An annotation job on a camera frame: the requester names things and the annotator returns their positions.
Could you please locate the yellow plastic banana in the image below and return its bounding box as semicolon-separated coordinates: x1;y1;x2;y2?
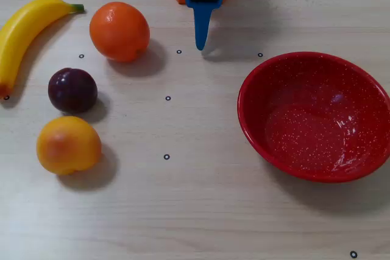
0;0;85;99

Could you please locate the dark purple plum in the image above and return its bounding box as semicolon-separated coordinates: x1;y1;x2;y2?
48;67;99;114

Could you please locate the yellow-orange peach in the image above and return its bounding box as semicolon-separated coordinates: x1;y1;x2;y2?
36;116;102;176

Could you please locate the red speckled bowl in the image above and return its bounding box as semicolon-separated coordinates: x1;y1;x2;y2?
237;52;390;184

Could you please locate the orange fruit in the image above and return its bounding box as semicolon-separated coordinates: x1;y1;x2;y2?
89;1;151;63

